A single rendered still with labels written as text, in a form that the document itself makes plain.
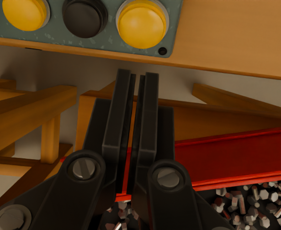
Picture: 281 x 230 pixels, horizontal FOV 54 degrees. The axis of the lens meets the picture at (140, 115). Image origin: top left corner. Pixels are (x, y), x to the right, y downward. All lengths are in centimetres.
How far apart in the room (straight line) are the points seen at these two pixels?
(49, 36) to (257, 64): 15
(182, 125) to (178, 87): 81
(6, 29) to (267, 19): 18
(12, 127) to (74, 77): 58
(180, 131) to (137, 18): 18
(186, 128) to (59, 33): 18
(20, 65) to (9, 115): 63
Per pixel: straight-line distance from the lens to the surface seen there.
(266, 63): 22
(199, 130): 32
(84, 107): 31
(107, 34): 19
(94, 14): 17
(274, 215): 28
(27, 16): 18
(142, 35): 17
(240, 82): 118
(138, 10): 16
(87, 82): 113
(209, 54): 21
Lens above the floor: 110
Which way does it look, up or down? 80 degrees down
